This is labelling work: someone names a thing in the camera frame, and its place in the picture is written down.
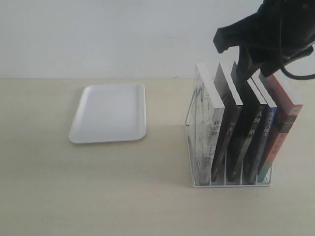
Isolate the black book white title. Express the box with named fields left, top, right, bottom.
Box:
left=227, top=63, right=266, bottom=182

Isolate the white grey book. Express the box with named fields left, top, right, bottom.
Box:
left=195, top=63, right=225, bottom=185

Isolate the dark brown book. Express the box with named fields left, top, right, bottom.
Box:
left=211, top=64, right=243, bottom=182

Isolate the white wire book rack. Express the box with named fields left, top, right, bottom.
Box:
left=185, top=88, right=272, bottom=188

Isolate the white rectangular tray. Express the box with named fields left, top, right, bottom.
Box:
left=68, top=83, right=147, bottom=144

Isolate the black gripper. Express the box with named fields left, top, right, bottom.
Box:
left=213, top=0, right=315, bottom=80

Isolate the black cable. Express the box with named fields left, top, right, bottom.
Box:
left=278, top=0, right=315, bottom=81

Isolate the blue moon book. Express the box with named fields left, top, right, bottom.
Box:
left=250, top=76, right=277, bottom=182

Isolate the red orange book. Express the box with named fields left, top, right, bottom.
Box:
left=257, top=73, right=303, bottom=182

